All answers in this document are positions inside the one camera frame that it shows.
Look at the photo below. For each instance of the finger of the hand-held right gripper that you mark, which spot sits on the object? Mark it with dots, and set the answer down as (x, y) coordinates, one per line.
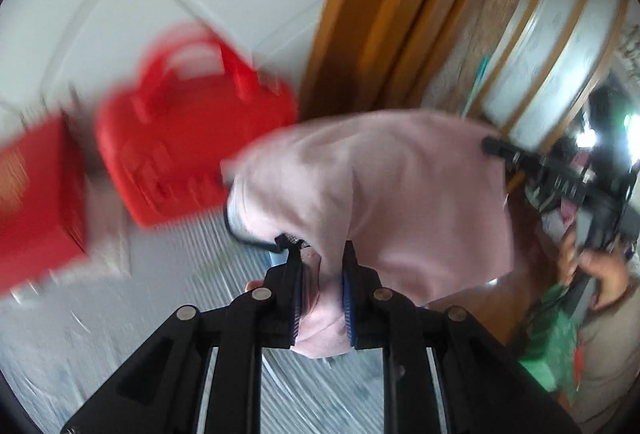
(520, 160)

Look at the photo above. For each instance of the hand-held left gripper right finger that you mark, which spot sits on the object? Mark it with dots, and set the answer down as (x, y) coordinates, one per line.
(348, 309)

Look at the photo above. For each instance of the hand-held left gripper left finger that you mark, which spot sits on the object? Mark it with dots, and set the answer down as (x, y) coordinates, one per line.
(296, 309)

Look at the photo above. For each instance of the pink garment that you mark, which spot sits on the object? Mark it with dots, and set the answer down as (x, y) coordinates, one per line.
(380, 194)

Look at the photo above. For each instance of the person's right forearm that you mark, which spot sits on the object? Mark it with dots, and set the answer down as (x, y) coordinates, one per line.
(612, 359)

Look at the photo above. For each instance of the person's right hand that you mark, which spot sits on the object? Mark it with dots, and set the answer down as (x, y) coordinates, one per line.
(607, 276)

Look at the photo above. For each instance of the wooden framed glass door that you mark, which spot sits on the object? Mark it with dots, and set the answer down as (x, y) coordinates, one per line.
(545, 39)

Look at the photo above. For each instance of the grey striped mat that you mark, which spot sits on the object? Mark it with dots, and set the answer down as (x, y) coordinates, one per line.
(165, 294)

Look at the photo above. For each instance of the green cloth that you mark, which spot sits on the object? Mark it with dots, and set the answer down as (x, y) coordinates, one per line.
(550, 349)

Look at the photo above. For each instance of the red plastic basket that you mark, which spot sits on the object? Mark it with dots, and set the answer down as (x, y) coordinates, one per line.
(190, 134)

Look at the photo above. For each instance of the red box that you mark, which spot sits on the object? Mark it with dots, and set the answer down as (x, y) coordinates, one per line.
(35, 204)

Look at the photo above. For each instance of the wooden door frame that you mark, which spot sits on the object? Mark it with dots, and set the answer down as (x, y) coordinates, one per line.
(395, 9)

